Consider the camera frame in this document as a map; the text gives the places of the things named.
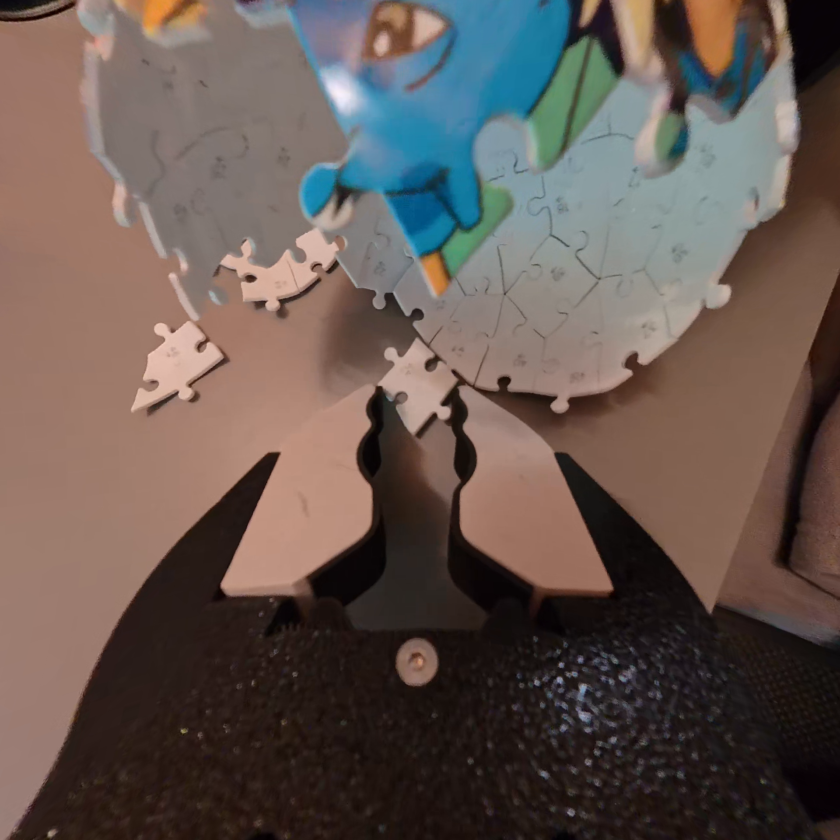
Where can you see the pointed white puzzle piece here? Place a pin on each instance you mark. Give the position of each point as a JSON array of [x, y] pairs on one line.
[[177, 361]]

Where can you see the joined white puzzle piece pair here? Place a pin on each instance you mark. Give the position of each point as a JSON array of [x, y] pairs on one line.
[[282, 279]]

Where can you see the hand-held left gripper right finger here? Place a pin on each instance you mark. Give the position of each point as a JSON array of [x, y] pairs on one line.
[[531, 518]]

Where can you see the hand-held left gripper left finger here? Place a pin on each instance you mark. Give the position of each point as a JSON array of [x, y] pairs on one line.
[[302, 518]]

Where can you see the printed puzzle ball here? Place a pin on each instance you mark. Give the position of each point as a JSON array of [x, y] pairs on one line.
[[590, 295]]

